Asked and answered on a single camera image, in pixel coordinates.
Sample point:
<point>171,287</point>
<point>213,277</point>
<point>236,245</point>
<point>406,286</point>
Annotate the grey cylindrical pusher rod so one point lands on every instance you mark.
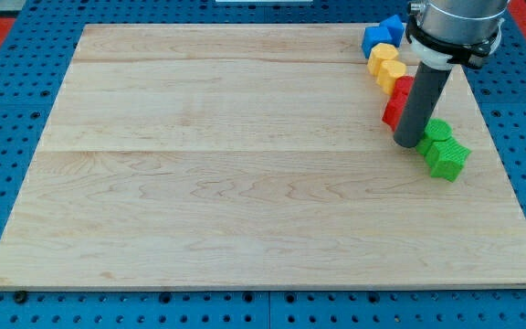
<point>421,102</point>

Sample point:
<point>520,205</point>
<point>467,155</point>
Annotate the green cylinder block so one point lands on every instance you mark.
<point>436,130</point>

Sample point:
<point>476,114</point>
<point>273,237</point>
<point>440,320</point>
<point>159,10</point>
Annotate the red star block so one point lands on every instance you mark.
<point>393,110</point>

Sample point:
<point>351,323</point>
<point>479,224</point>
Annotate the blue cube block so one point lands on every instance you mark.
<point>372,36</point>

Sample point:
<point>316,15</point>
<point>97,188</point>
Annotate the yellow heart block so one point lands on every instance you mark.
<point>388,73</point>

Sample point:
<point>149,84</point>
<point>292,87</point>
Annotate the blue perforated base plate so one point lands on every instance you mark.
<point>33,60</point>

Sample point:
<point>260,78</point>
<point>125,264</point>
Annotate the green star block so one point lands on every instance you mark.
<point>446,159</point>

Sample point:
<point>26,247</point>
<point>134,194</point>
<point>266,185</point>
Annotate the yellow hexagon block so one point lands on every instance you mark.
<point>380,53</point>

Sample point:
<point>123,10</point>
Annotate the light wooden board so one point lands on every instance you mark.
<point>250,157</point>

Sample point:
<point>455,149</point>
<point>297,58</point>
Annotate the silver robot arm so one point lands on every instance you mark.
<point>445,33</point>

